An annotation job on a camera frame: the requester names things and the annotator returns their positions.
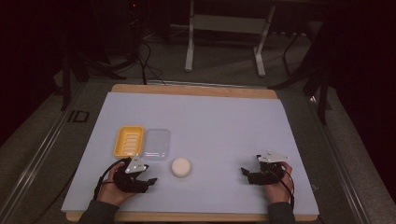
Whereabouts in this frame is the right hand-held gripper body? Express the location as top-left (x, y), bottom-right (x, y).
top-left (247, 150), bottom-right (290, 187)

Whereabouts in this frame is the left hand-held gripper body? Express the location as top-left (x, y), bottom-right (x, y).
top-left (112, 153), bottom-right (151, 194)

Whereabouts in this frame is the round white soap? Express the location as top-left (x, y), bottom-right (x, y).
top-left (170, 156), bottom-right (192, 179)

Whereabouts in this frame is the clear plastic lid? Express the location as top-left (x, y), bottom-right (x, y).
top-left (142, 127), bottom-right (172, 163)

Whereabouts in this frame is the yellow soap dish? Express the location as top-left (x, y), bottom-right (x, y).
top-left (113, 124), bottom-right (146, 159)

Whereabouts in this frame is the person's right hand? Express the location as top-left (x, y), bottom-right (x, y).
top-left (263, 161), bottom-right (294, 204)

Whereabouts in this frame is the person's left hand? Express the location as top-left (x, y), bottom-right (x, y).
top-left (96, 161), bottom-right (138, 208)

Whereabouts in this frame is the pale blue mat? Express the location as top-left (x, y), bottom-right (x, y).
top-left (61, 91), bottom-right (320, 217)

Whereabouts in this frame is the wooden table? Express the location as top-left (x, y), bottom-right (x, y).
top-left (65, 83), bottom-right (319, 223)

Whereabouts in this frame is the white metal stand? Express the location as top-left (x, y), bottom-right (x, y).
top-left (184, 0), bottom-right (277, 78)

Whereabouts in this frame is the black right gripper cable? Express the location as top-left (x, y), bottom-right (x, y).
top-left (271, 169), bottom-right (296, 210)

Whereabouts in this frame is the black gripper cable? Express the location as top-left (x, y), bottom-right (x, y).
top-left (271, 169), bottom-right (296, 210)
top-left (92, 158), bottom-right (129, 201)

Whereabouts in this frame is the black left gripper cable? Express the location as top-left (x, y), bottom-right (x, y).
top-left (92, 158), bottom-right (129, 201)

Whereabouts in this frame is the metal floor rail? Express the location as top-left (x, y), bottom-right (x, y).
top-left (306, 92), bottom-right (373, 224)
top-left (0, 83), bottom-right (90, 224)

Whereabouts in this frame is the black metal frame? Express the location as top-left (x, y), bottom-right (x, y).
top-left (269, 18), bottom-right (335, 126)

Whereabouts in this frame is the black floor cable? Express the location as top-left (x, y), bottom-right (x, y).
top-left (136, 40), bottom-right (167, 87)

